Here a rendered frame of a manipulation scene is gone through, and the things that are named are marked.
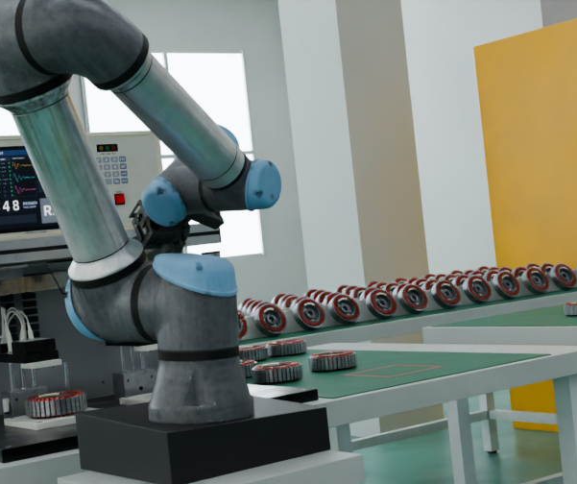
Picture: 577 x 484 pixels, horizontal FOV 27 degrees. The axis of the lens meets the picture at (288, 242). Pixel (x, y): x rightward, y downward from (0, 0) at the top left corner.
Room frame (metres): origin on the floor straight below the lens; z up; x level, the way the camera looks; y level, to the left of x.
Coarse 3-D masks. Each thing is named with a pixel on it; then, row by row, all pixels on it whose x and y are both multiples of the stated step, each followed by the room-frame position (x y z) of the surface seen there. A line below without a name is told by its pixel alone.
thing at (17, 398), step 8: (8, 392) 2.33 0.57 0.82; (16, 392) 2.32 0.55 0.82; (24, 392) 2.33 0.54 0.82; (32, 392) 2.34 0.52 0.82; (40, 392) 2.35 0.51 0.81; (16, 400) 2.32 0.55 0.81; (24, 400) 2.33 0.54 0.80; (16, 408) 2.32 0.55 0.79; (24, 408) 2.33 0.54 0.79; (8, 416) 2.33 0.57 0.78; (16, 416) 2.32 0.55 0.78
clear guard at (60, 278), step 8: (32, 264) 2.19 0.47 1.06; (40, 264) 2.15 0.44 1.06; (48, 264) 2.13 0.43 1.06; (56, 264) 2.14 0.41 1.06; (64, 264) 2.15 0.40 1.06; (56, 272) 2.12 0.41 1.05; (64, 272) 2.13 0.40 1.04; (56, 280) 2.11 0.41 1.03; (64, 280) 2.11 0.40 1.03; (64, 288) 2.10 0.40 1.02
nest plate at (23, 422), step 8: (88, 408) 2.28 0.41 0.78; (96, 408) 2.26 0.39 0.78; (24, 416) 2.26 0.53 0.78; (64, 416) 2.20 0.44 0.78; (72, 416) 2.19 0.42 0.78; (8, 424) 2.24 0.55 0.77; (16, 424) 2.20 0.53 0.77; (24, 424) 2.17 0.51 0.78; (32, 424) 2.15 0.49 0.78; (40, 424) 2.14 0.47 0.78; (48, 424) 2.15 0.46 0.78; (56, 424) 2.15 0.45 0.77; (64, 424) 2.16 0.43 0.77
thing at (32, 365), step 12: (12, 348) 2.30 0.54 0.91; (24, 348) 2.26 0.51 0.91; (36, 348) 2.27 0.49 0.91; (48, 348) 2.28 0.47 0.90; (0, 360) 2.35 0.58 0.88; (12, 360) 2.30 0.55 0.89; (24, 360) 2.25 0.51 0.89; (36, 360) 2.27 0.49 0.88; (48, 360) 2.27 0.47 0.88; (60, 360) 2.27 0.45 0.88; (12, 372) 2.34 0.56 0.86; (24, 372) 2.35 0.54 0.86; (12, 384) 2.34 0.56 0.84; (24, 384) 2.35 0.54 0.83
